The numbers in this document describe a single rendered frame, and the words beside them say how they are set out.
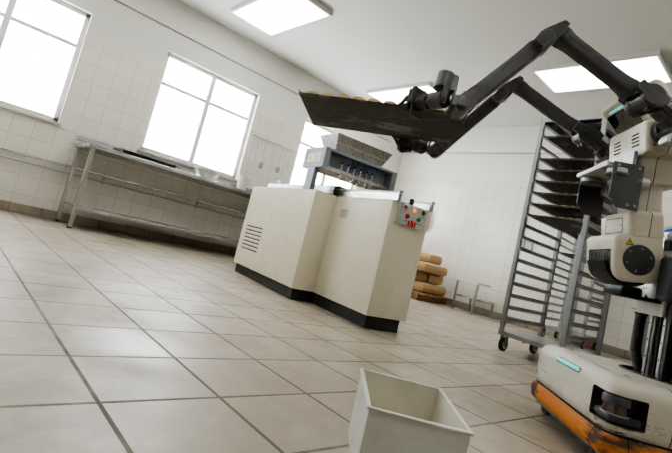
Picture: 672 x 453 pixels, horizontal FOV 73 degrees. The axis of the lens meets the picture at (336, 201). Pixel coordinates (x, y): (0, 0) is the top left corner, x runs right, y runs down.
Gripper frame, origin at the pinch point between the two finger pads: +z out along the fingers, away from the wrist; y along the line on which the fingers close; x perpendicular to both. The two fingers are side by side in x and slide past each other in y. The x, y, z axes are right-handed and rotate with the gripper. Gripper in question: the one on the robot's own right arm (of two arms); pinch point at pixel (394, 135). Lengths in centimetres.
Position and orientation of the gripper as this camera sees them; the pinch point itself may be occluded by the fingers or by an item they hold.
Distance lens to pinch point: 201.6
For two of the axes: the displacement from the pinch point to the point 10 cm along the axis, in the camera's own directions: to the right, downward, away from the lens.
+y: 2.0, -9.7, 1.1
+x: 6.3, 0.4, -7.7
